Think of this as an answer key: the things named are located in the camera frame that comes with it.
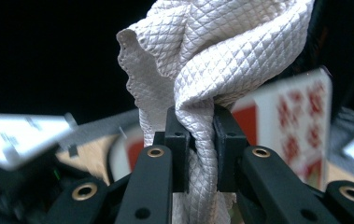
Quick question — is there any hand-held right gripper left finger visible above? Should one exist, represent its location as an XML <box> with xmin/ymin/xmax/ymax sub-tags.
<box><xmin>115</xmin><ymin>105</ymin><xmax>191</xmax><ymax>224</ymax></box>

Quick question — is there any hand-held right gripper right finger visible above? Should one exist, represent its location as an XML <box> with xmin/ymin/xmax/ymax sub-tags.
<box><xmin>213</xmin><ymin>105</ymin><xmax>341</xmax><ymax>224</ymax></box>

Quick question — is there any panda picture board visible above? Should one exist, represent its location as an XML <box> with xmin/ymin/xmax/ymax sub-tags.
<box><xmin>107</xmin><ymin>68</ymin><xmax>333</xmax><ymax>191</ymax></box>

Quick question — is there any white quilted cloth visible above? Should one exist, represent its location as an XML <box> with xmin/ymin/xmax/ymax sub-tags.
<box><xmin>116</xmin><ymin>0</ymin><xmax>316</xmax><ymax>224</ymax></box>

